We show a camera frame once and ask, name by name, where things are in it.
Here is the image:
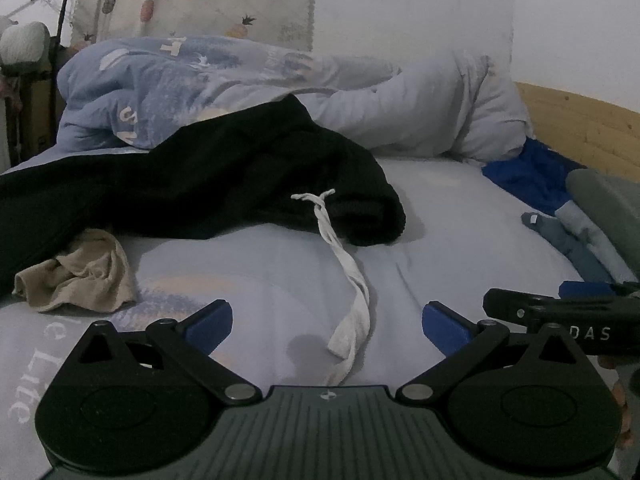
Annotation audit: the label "wooden headboard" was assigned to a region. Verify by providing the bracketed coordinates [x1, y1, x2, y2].
[515, 81, 640, 186]

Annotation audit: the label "person's right hand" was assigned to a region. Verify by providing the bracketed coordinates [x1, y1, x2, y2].
[597, 355, 632, 453]

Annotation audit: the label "black pants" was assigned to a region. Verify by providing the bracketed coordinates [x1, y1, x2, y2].
[0, 94, 407, 297]

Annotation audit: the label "light blue folded garment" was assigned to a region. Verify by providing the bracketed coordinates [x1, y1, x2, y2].
[554, 200, 638, 283]

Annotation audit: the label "white cloth strip with cord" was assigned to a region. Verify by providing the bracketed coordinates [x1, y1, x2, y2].
[290, 188, 372, 387]

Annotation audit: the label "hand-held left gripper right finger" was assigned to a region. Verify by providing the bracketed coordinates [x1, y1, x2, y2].
[395, 301, 599, 405]

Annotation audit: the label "slate blue folded garment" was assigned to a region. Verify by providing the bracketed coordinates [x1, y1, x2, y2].
[520, 211, 613, 285]

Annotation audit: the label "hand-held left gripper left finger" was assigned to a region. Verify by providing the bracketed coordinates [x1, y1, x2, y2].
[52, 299, 263, 407]

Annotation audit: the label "grey-green folded garment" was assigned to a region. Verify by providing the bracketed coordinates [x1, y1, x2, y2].
[565, 167, 640, 281]

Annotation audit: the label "beige crumpled cloth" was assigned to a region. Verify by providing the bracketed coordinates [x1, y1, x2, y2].
[12, 228, 137, 313]

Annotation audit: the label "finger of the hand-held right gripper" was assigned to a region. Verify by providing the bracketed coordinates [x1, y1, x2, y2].
[558, 280, 640, 300]
[482, 287, 640, 321]

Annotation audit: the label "light blue printed duvet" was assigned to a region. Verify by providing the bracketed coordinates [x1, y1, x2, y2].
[56, 35, 535, 162]

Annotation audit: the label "royal blue garment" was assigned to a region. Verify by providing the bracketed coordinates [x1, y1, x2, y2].
[481, 137, 586, 217]

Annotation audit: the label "pale blue printed bed sheet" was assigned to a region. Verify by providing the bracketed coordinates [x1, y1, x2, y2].
[0, 149, 623, 461]

